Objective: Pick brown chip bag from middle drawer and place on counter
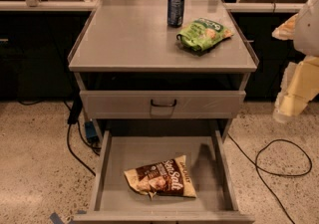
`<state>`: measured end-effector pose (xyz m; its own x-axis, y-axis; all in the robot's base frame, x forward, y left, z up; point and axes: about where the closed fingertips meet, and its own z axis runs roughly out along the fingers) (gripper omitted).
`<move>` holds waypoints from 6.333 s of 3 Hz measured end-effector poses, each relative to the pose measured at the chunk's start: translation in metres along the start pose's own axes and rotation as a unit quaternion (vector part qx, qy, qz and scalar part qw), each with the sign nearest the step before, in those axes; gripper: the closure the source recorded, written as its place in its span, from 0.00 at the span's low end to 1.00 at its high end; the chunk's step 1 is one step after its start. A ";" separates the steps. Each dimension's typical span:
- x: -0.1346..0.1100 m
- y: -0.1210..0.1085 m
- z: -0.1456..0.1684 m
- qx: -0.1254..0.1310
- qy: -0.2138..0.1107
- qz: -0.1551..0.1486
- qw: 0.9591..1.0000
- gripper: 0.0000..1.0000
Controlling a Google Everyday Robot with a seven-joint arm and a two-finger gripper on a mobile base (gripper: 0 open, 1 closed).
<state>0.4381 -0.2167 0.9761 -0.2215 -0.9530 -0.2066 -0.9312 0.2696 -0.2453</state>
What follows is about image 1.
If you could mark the blue power adapter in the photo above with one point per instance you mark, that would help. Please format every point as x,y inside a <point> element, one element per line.
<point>90,132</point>

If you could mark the black drawer handle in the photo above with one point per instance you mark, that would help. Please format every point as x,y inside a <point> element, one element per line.
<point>163,105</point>

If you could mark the open grey middle drawer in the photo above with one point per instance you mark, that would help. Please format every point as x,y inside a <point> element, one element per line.
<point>114,202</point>

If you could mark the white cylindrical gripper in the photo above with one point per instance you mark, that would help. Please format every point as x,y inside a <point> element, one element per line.
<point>308,32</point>

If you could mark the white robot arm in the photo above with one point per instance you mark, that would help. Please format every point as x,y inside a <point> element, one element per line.
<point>306,36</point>

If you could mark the blue floor tape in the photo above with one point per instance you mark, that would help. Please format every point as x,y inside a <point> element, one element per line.
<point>55,218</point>

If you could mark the closed grey upper drawer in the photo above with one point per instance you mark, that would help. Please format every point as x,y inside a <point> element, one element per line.
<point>136,104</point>

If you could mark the brown sea salt chip bag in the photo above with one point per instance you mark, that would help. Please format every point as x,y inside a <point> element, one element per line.
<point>168,178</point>

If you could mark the green chip bag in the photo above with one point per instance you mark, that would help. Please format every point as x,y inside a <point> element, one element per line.
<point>203,34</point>

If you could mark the blue soda can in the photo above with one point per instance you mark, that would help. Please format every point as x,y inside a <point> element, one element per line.
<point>175,10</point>

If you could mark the black lab bench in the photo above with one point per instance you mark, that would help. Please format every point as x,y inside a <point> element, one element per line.
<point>34,51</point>

